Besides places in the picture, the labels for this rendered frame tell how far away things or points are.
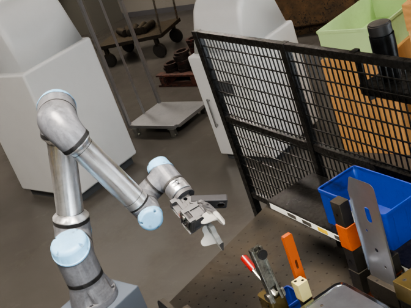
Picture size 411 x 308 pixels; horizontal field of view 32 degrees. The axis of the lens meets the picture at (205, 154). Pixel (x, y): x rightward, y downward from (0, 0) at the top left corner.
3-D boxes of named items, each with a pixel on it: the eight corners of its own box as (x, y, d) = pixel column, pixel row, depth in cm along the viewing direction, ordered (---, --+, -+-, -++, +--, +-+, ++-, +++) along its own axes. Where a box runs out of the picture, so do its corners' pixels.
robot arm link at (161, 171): (151, 176, 235) (169, 157, 234) (170, 198, 230) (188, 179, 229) (139, 169, 228) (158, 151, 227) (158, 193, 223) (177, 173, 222)
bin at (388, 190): (393, 252, 208) (383, 215, 203) (326, 222, 234) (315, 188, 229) (432, 223, 214) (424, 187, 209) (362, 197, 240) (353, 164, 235)
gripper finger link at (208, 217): (211, 233, 207) (196, 225, 215) (228, 222, 209) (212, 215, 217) (208, 223, 206) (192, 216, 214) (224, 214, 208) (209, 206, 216)
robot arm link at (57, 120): (59, 102, 194) (174, 216, 214) (57, 91, 204) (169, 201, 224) (27, 130, 195) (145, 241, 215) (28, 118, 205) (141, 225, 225)
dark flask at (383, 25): (391, 84, 214) (378, 28, 207) (373, 81, 220) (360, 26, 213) (408, 74, 217) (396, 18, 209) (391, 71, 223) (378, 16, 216)
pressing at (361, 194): (398, 290, 197) (370, 186, 184) (369, 275, 207) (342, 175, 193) (399, 289, 197) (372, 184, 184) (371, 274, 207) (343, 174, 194)
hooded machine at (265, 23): (276, 167, 512) (222, 2, 462) (220, 162, 550) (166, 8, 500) (322, 124, 550) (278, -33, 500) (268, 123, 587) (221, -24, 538)
